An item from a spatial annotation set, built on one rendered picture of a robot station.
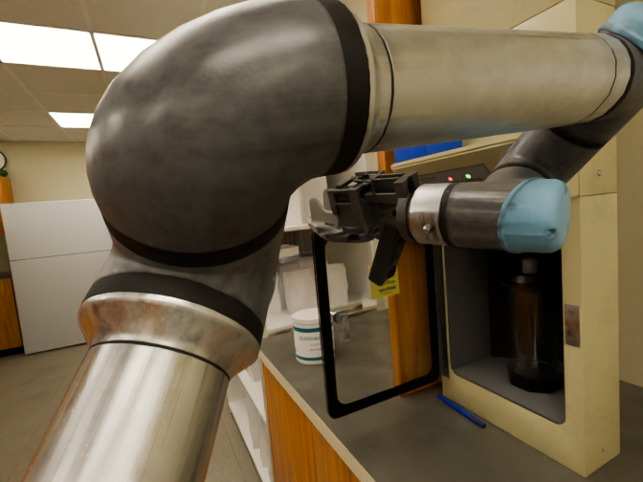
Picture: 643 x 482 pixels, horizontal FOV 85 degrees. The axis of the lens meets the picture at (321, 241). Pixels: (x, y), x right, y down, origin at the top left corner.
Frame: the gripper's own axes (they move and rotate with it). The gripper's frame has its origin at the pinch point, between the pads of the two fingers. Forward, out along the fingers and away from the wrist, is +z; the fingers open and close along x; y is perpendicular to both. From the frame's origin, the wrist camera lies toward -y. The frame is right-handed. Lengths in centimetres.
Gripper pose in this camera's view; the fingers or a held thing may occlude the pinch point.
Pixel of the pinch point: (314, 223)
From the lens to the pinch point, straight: 59.6
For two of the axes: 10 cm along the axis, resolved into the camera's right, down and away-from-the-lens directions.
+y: -2.9, -8.7, -3.9
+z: -7.1, -0.7, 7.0
